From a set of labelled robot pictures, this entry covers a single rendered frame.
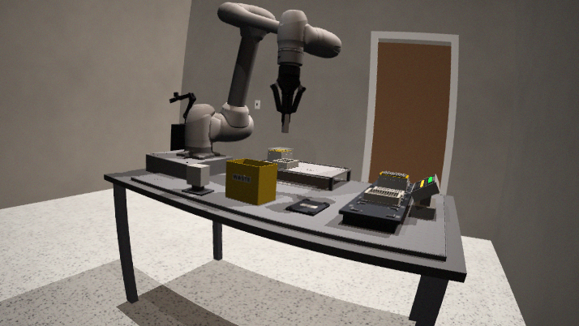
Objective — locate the yellow waste bin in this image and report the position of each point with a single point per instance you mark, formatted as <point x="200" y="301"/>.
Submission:
<point x="251" y="181"/>

